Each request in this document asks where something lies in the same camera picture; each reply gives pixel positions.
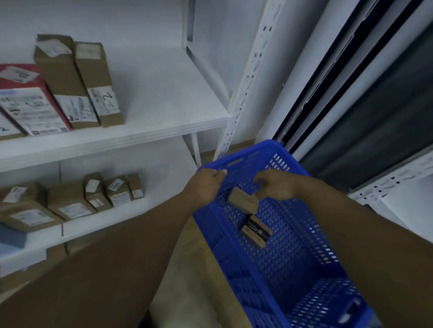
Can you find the bottom-shelf brown parcels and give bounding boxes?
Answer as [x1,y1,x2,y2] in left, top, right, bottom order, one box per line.
[0,182,65,233]

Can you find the small red box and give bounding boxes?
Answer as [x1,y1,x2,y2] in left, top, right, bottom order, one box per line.
[0,64,74,137]

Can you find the brown box labelled 4004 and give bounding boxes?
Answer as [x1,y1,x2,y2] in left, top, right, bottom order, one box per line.
[103,175,133,207]

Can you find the white metal shelf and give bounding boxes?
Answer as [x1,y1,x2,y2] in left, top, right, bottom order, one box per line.
[348,148,433,244]
[0,0,288,268]

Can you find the torn brown cardboard sheet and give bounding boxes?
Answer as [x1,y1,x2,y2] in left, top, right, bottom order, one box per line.
[0,243,67,293]

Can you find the blue plastic crate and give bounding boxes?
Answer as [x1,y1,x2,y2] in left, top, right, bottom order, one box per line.
[193,139,374,328]

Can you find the brown box labelled 2490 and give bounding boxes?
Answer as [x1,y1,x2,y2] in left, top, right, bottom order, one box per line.
[0,111,28,141]

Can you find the person's left hand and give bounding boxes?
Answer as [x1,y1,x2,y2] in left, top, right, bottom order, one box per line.
[184,168,228,207]

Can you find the person's right hand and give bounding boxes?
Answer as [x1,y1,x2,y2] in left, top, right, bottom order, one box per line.
[253,169,305,202]

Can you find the white standing air conditioner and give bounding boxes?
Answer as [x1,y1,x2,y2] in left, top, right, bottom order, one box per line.
[255,0,433,163]

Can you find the brown parcel with black tape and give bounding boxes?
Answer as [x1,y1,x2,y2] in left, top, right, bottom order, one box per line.
[239,215,274,249]

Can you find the light blue box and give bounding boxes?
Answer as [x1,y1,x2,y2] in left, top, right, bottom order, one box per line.
[0,223,28,257]

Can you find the person's left forearm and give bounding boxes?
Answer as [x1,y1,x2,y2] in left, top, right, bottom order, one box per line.
[0,192,203,328]

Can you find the brown parcel marked 1-3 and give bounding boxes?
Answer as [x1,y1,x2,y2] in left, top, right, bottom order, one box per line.
[47,184,98,221]

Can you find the person's right forearm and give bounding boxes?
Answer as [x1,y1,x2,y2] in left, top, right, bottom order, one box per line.
[294,179,433,328]

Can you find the long brown box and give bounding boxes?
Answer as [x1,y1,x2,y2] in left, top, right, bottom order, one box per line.
[83,172,113,213]

